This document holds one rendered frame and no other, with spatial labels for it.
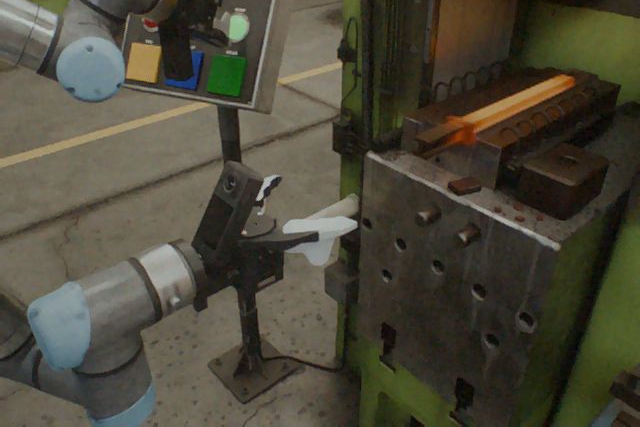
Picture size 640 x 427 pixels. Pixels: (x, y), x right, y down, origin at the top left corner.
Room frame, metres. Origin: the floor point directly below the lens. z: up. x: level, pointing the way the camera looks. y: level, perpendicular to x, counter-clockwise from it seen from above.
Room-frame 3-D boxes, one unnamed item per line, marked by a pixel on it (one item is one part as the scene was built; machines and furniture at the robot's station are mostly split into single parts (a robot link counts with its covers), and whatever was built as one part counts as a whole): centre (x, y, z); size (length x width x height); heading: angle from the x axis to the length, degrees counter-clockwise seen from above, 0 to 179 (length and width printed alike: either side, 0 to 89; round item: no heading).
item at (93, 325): (0.41, 0.23, 0.98); 0.11 x 0.08 x 0.09; 131
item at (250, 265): (0.52, 0.11, 0.97); 0.12 x 0.08 x 0.09; 131
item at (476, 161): (0.97, -0.36, 0.96); 0.42 x 0.20 x 0.09; 131
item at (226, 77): (1.04, 0.19, 1.01); 0.07 x 0.05 x 0.07; 66
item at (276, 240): (0.52, 0.05, 1.00); 0.09 x 0.05 x 0.02; 95
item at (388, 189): (0.93, -0.41, 0.69); 0.56 x 0.38 x 0.45; 131
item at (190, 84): (1.08, 0.28, 1.01); 0.07 x 0.05 x 0.07; 66
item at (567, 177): (0.73, -0.37, 0.95); 0.12 x 0.08 x 0.06; 131
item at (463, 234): (0.69, -0.22, 0.87); 0.04 x 0.03 x 0.03; 131
